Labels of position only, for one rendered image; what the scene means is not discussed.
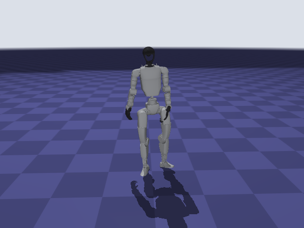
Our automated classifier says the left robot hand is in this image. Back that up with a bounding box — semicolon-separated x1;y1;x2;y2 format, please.
160;106;171;123

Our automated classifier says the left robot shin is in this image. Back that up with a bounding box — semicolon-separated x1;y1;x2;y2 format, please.
159;139;169;163

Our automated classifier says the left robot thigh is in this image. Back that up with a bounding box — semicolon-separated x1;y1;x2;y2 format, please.
158;106;171;143

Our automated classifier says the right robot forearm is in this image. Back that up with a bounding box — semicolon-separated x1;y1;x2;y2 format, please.
125;89;135;110

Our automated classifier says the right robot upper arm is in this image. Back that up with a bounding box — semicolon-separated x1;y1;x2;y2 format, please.
130;68;141;95

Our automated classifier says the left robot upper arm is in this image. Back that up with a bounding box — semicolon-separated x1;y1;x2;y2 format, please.
160;66;171;93

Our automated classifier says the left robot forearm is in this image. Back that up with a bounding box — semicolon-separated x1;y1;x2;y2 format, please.
164;92;171;109

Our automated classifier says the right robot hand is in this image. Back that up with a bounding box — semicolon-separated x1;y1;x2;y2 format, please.
125;107;132;120

